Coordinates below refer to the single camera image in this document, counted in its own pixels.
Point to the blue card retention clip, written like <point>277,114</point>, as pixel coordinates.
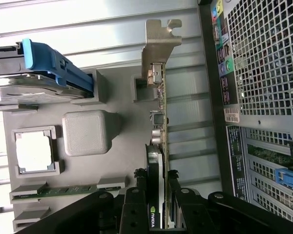
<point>285,180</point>

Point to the open black PC case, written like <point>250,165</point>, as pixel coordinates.
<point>256,119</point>

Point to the hard disk with blue carrier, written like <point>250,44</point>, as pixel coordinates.
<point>14,92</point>

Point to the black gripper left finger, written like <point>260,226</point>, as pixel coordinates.
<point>134,214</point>

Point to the green loose RAM stick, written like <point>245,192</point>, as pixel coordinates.
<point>70,190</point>

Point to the silver CPU chip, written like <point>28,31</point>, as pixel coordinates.
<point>33,152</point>

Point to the grey plastic parts rack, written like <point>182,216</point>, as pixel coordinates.
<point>88,170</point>

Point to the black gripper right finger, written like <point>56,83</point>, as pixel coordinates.
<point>193,214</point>

